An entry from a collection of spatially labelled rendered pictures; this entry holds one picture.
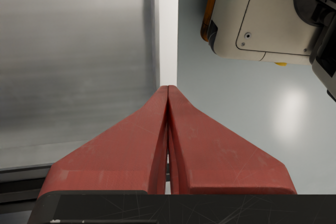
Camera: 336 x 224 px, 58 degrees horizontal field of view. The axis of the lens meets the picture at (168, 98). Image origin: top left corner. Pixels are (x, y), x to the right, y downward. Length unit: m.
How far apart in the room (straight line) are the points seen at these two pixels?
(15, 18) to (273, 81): 1.40
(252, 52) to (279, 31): 0.11
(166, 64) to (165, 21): 0.05
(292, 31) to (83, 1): 0.92
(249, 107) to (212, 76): 0.31
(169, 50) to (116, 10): 0.07
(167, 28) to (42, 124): 0.19
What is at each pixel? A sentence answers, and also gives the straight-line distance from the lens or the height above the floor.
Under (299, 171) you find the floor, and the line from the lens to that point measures 2.23.
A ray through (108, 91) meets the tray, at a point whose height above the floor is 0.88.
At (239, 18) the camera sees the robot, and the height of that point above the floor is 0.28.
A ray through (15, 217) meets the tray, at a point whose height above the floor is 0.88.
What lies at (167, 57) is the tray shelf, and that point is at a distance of 0.34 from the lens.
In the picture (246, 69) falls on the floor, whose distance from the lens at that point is 1.50.
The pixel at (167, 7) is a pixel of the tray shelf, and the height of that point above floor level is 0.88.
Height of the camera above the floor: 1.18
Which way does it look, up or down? 53 degrees down
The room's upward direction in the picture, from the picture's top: 165 degrees clockwise
